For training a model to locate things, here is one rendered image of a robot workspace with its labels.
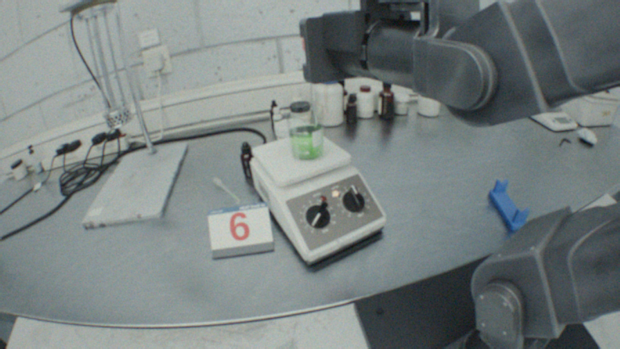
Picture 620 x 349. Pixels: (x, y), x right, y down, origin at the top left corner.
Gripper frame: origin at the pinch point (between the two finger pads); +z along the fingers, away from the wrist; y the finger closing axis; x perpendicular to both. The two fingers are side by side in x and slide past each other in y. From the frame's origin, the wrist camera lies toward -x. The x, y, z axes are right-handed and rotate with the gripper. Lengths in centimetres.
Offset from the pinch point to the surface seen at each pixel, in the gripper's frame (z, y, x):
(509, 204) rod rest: -20.7, -25.3, 24.6
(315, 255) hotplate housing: -10.8, 7.3, 23.3
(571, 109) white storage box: -16, -106, 21
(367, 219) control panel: -10.1, -1.3, 21.9
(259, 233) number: -2.4, 11.7, 23.6
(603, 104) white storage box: -29, -116, 16
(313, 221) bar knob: -9.0, 6.2, 19.3
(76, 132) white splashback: 64, 55, 14
